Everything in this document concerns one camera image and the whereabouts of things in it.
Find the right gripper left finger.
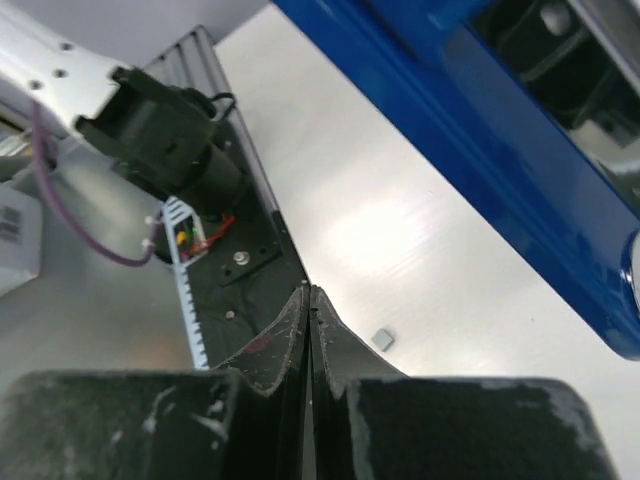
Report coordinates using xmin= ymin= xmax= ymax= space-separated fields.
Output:
xmin=1 ymin=288 xmax=306 ymax=479

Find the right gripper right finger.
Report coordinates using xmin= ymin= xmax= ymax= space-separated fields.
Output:
xmin=309 ymin=287 xmax=617 ymax=479

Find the staple strip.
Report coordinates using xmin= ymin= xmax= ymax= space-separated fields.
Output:
xmin=372 ymin=329 xmax=395 ymax=351

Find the blue stapler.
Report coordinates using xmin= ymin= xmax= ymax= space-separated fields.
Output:
xmin=279 ymin=1 xmax=639 ymax=360

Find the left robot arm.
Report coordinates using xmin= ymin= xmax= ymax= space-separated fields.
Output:
xmin=1 ymin=2 xmax=249 ymax=218

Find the white cardboard box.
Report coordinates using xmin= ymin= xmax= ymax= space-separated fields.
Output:
xmin=0 ymin=184 xmax=43 ymax=296

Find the white cable duct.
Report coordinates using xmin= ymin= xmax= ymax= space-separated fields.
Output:
xmin=162 ymin=197 xmax=210 ymax=370

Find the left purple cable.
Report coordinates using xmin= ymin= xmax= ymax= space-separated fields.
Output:
xmin=30 ymin=99 xmax=164 ymax=267

